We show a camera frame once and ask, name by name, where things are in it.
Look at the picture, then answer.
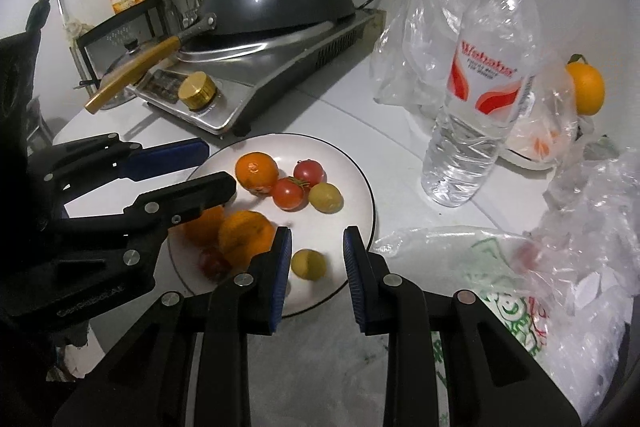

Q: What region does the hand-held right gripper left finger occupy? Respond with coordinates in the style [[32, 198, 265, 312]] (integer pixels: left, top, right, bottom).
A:
[[52, 226, 293, 427]]

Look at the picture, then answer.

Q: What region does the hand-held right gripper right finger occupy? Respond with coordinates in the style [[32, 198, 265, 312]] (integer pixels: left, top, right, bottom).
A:
[[342, 226, 581, 427]]

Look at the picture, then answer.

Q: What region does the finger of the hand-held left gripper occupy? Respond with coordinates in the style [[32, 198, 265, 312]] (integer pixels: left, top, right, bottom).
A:
[[55, 172, 237, 283], [27, 133, 211, 218]]

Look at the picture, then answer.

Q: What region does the tangerine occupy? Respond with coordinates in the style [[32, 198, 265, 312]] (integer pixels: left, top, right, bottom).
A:
[[218, 210, 277, 270], [235, 152, 279, 196], [182, 204, 225, 245]]

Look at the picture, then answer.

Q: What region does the red cherry tomato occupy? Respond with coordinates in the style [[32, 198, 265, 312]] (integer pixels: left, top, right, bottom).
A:
[[293, 159, 327, 188], [271, 177, 308, 212], [198, 247, 233, 280]]

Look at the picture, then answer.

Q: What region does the green printed plastic bag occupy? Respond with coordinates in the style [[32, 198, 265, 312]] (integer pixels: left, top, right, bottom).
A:
[[370, 226, 626, 427]]

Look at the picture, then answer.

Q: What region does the white plate with dark rim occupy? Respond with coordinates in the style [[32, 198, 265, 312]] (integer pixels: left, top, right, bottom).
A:
[[167, 133, 378, 319]]

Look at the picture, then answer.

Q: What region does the gold stove knob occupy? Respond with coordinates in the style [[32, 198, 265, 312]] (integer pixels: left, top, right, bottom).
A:
[[177, 72, 221, 110]]

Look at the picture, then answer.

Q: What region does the shiny steel pot lid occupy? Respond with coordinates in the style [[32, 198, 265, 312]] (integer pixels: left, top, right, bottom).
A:
[[100, 38, 168, 110]]

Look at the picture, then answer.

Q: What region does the silver stove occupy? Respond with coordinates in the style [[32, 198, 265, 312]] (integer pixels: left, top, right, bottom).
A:
[[125, 7, 388, 136]]

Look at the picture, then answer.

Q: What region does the black metal rack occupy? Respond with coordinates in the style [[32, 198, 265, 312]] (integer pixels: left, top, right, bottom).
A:
[[77, 0, 171, 94]]

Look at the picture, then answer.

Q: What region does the clear water bottle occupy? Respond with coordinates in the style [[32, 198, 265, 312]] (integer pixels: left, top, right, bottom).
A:
[[421, 0, 541, 208]]

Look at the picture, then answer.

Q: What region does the white bowl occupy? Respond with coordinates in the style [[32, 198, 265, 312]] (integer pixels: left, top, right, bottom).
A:
[[495, 142, 567, 171]]

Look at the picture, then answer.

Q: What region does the white crumpled paper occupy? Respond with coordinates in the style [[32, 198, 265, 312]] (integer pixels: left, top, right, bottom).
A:
[[572, 269, 628, 313]]

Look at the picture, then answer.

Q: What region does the crumpled clear plastic bag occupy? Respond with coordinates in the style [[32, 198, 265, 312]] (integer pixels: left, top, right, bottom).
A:
[[527, 147, 638, 338]]

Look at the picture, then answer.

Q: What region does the large orange with leaf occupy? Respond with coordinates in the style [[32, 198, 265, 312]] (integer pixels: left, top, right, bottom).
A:
[[565, 54, 606, 116]]

